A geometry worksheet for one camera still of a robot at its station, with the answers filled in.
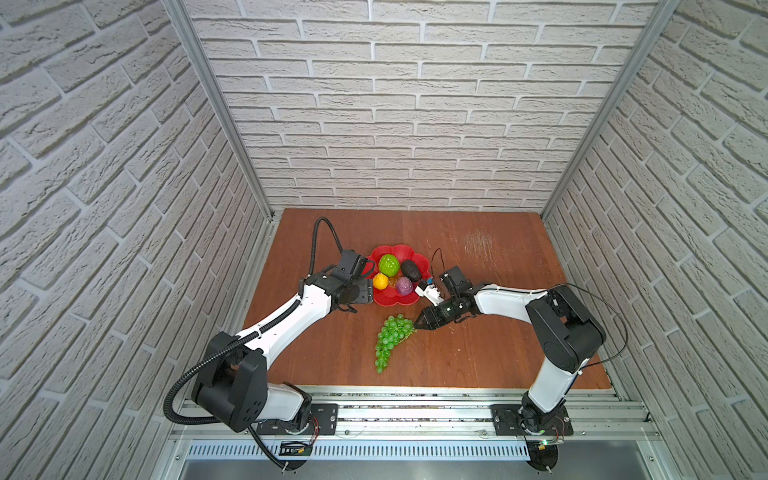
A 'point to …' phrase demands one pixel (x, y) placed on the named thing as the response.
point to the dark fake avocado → (411, 270)
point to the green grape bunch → (395, 329)
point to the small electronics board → (295, 448)
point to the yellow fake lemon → (380, 281)
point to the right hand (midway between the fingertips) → (421, 322)
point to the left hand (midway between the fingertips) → (361, 287)
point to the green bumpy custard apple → (389, 265)
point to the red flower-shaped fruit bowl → (389, 296)
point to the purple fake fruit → (404, 286)
